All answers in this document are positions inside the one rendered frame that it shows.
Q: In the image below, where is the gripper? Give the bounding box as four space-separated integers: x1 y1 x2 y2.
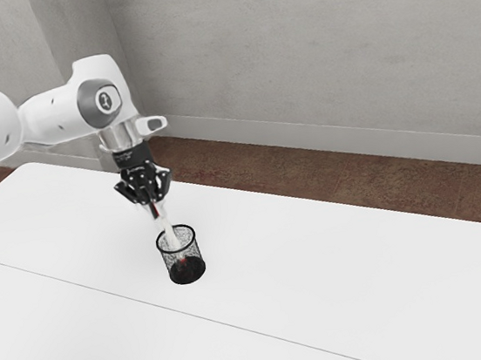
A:
108 139 177 210

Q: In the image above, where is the white pen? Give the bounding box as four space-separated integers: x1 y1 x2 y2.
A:
147 197 190 271

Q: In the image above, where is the black mesh pen holder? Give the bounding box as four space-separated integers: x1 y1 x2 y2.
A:
153 221 210 288

